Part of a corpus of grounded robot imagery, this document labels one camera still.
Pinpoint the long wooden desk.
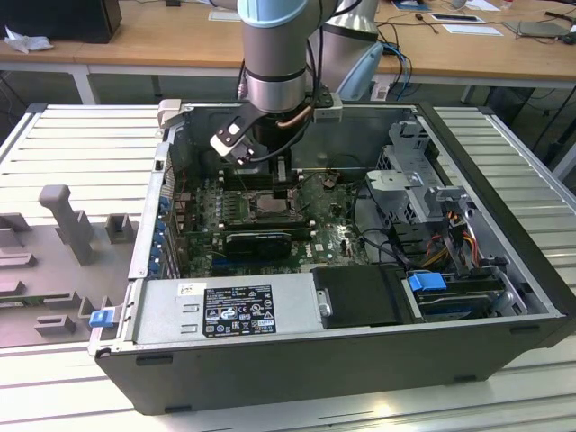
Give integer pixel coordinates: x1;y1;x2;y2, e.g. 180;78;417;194
0;0;576;107

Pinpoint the open black PC case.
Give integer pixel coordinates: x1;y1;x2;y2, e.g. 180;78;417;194
87;98;569;418

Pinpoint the grey parts rack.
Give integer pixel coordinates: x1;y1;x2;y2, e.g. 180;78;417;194
0;184;139;347

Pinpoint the crumpled white paper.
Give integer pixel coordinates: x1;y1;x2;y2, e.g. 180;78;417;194
4;25;55;54

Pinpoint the metal drive cage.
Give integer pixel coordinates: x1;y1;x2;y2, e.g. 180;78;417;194
364;119;478;226

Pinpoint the black RAM slot bank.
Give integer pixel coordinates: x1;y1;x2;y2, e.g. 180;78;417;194
219;217;316;240
222;166;303;191

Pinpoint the white paper sheet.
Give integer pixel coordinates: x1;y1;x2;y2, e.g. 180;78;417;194
443;22;503;37

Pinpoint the green motherboard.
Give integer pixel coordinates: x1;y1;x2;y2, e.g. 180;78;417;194
177;173;374;278

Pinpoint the black graphics card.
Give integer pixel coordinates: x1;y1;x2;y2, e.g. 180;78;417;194
224;231;293;261

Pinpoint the grey power supply unit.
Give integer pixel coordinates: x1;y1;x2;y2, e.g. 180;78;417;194
132;274;326;346

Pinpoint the grey laptop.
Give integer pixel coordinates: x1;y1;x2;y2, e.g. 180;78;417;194
503;18;571;40

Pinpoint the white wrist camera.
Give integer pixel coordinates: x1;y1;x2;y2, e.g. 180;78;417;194
209;114;258;168

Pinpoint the CPU socket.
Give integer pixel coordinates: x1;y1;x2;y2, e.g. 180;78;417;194
247;189;302;221

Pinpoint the yellow red wire bundle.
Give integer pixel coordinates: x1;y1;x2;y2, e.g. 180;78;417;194
425;224;479;267

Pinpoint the black plastic drive cover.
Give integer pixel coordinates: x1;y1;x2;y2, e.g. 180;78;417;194
310;265;413;329

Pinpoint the blue disk carrier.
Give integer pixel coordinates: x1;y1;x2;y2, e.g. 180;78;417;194
407;269;505;321

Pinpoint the grey case latch handle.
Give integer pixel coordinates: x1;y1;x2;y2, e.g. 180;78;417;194
157;98;184;131

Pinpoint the blue cable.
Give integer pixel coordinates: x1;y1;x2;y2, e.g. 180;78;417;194
389;42;413;98

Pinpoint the black computer box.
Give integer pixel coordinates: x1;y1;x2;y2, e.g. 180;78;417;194
0;0;122;45

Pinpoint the black internal wire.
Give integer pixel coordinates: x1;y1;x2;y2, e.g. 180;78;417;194
351;179;406;266

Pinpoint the black round component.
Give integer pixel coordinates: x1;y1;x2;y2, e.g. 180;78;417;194
199;149;226;177

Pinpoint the grey side wrist camera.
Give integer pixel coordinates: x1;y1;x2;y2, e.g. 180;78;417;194
312;92;345;124

